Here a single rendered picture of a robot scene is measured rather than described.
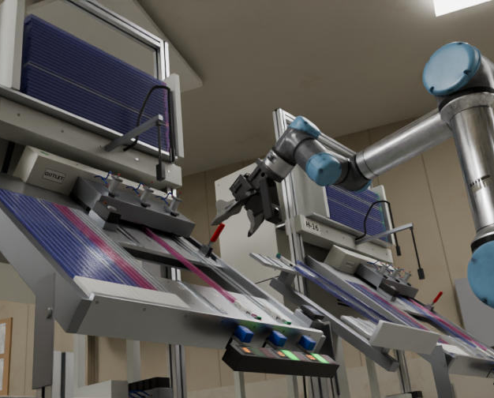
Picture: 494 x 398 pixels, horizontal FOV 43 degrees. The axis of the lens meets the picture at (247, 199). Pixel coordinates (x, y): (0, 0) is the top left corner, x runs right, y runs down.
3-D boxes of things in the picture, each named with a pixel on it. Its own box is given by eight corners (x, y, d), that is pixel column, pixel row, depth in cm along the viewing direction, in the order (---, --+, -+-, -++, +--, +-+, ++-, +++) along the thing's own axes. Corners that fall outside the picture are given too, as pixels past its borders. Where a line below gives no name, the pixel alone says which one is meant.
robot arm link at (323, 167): (357, 170, 151) (333, 145, 158) (329, 157, 143) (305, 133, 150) (338, 195, 153) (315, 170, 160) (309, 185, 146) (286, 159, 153)
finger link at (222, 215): (203, 213, 162) (233, 197, 164) (213, 228, 158) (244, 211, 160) (200, 206, 160) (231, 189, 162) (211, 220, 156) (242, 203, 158)
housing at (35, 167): (159, 242, 194) (178, 201, 193) (15, 204, 159) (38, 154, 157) (146, 231, 200) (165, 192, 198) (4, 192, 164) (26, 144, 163)
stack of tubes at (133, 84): (171, 154, 199) (167, 84, 210) (26, 95, 162) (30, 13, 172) (144, 168, 206) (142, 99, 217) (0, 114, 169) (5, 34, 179)
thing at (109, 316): (310, 359, 148) (323, 332, 147) (76, 334, 100) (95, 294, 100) (306, 356, 149) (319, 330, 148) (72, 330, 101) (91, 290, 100)
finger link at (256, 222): (249, 223, 174) (252, 197, 168) (260, 236, 170) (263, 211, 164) (239, 226, 173) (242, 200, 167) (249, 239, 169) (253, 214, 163)
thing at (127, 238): (215, 282, 174) (223, 266, 174) (-6, 234, 126) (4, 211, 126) (154, 233, 197) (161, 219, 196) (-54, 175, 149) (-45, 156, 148)
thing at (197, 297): (311, 347, 149) (317, 335, 148) (79, 316, 101) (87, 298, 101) (260, 307, 162) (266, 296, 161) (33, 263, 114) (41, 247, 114)
